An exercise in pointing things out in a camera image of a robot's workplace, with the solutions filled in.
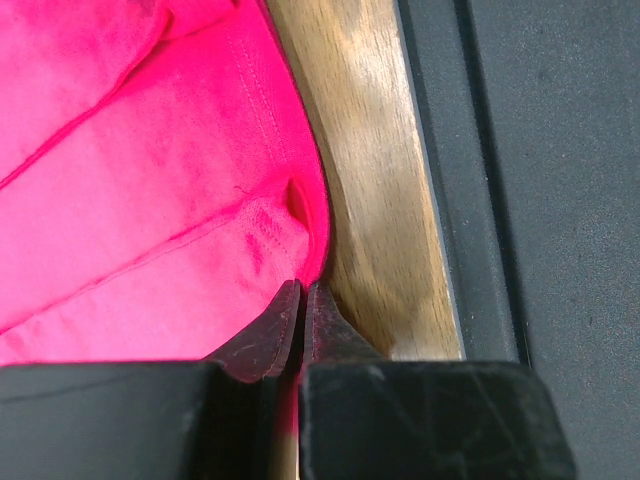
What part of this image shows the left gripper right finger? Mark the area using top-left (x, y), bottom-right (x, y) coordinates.
top-left (299, 283), bottom-right (577, 479)

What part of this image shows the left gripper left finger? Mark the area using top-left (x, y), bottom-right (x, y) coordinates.
top-left (1, 281), bottom-right (301, 479)

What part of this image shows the red t shirt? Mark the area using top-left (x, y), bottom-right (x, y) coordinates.
top-left (1, 1), bottom-right (329, 365)

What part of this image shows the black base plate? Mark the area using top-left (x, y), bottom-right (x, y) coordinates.
top-left (398, 1), bottom-right (639, 479)

